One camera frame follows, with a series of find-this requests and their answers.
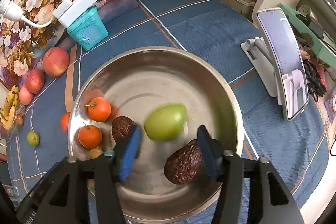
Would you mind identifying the smartphone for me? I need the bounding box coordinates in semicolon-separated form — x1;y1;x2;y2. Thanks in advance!
256;8;309;121

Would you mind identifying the white power strip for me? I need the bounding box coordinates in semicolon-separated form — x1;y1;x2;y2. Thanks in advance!
52;0;98;28

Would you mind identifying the pale pink apple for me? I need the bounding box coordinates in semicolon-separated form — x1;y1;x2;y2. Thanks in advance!
18;84;34;106

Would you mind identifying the white lamp with gooseneck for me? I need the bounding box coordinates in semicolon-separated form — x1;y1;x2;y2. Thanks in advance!
1;0;55;28

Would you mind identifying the orange tangerine front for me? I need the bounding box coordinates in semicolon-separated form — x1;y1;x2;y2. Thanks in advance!
77;125;102;149

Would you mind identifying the teal house-shaped box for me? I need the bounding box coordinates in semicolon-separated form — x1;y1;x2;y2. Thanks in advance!
67;7;108;51

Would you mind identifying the silver metal plate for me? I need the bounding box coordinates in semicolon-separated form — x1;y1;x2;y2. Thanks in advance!
68;46;244;223

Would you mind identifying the clear fruit tray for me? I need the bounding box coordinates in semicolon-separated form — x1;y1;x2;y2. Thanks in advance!
1;104;25;137

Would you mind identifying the orange tangerine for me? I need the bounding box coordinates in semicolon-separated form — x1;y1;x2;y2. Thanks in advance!
60;112;70;133
84;97;112;122
77;125;102;149

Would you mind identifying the blue plaid tablecloth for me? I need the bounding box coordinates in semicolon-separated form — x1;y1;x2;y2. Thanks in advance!
7;0;334;222

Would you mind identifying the banana bunch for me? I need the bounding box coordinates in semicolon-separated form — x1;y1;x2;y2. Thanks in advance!
1;85;19;130

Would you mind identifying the round green jujube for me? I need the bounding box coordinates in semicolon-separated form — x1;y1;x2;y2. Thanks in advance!
27;131;40;147

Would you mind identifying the oval green mango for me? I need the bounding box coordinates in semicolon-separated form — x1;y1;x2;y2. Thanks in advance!
143;104;187;141

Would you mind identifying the red apple middle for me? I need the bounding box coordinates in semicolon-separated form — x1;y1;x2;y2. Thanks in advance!
25;69;45;94

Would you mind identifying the brown date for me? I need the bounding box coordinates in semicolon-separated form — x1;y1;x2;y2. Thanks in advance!
112;116;134;143
163;139;203;185

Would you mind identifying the large red apple right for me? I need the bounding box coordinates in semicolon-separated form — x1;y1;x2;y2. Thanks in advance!
43;47;70;78

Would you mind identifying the tan longan front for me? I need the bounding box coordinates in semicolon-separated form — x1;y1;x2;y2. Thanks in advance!
89;147;104;159

